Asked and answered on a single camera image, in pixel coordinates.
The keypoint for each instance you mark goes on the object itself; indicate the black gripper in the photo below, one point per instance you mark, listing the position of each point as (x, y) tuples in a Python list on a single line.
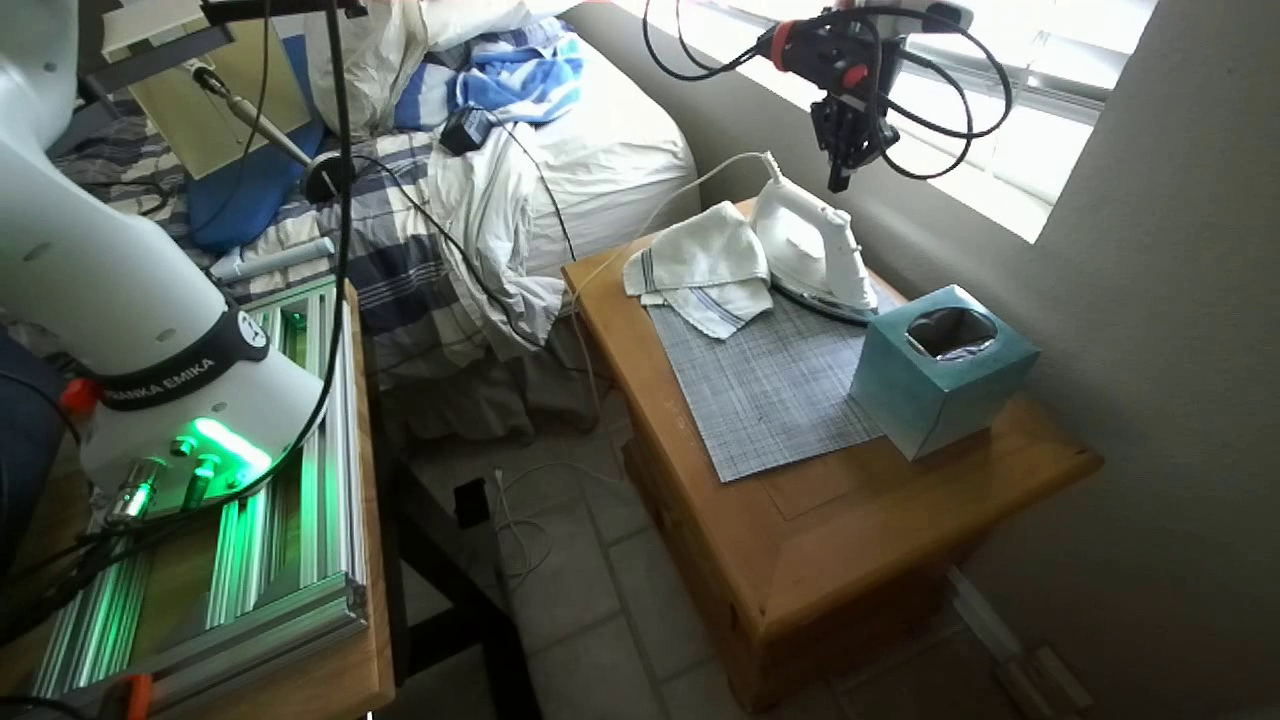
[(849, 113)]

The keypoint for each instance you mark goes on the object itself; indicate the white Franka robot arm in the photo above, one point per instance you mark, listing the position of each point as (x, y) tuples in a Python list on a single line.
[(112, 273)]

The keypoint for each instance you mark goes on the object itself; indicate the aluminium extrusion robot base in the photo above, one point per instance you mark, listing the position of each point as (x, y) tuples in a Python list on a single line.
[(284, 534)]

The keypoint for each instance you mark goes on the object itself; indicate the white pressing iron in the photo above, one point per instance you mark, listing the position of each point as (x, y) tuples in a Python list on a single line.
[(822, 254)]

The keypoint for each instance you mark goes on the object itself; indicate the white folded cloth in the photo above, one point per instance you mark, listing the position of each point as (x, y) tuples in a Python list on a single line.
[(702, 261)]

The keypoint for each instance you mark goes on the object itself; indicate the white bed duvet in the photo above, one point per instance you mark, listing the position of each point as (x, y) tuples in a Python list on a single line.
[(606, 162)]

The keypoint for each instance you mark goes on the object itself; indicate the grey woven placemat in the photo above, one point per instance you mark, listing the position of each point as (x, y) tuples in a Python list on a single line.
[(764, 392)]

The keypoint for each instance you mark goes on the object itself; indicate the teal tissue box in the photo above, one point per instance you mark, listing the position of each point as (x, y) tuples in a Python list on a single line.
[(935, 392)]

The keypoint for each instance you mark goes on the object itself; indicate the blue white striped garment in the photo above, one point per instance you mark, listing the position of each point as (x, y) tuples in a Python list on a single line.
[(514, 72)]

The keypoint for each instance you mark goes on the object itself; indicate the wooden nightstand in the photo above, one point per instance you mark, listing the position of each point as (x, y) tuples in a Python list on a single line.
[(824, 546)]

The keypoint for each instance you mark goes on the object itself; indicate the plaid bed blanket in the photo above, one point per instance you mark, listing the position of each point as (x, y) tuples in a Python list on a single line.
[(401, 266)]

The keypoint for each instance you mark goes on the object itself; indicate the white baseboard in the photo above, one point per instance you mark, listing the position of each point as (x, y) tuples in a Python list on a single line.
[(1020, 652)]

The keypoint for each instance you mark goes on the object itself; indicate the white rod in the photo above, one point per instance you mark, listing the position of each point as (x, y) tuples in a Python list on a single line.
[(262, 120)]

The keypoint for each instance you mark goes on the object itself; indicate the dark blue garment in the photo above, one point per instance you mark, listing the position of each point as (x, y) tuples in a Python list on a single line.
[(245, 193)]

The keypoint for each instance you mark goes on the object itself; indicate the tan cardboard sheet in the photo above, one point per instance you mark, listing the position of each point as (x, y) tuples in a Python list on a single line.
[(221, 113)]

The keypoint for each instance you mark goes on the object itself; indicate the wooden robot bench top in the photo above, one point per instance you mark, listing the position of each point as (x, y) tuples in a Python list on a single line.
[(366, 667)]

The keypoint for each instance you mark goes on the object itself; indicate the grey laptop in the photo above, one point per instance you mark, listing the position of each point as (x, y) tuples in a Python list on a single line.
[(147, 47)]

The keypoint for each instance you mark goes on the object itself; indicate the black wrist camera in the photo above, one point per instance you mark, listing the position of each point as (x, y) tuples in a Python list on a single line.
[(816, 42)]

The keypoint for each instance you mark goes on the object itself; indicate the white window frame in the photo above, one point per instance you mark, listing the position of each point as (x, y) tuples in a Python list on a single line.
[(1013, 144)]

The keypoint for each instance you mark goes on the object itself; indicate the black camera stand pole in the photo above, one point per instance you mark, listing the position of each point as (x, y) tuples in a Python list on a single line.
[(341, 92)]

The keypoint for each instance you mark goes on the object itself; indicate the black bench leg frame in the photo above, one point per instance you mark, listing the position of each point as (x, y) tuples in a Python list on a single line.
[(442, 587)]

